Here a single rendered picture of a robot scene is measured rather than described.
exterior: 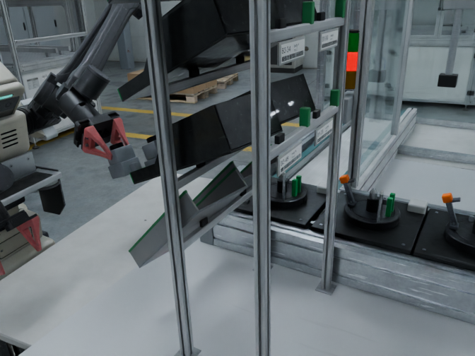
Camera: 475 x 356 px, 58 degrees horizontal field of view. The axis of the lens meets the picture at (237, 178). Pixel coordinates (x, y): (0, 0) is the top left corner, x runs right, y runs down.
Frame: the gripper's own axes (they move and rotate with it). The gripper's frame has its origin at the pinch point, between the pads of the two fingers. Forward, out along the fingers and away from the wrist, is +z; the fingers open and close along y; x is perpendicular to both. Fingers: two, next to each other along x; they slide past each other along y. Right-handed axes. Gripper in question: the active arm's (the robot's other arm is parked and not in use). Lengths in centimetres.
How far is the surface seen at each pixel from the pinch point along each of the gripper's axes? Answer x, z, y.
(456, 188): 14, 55, 104
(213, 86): 298, -317, 441
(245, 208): 18.4, 18.7, 30.7
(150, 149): -10.0, 10.4, -1.6
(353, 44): -23, 12, 63
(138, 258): 12.4, 18.5, -6.2
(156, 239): 2.9, 21.4, -5.8
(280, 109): -25.4, 24.8, 12.9
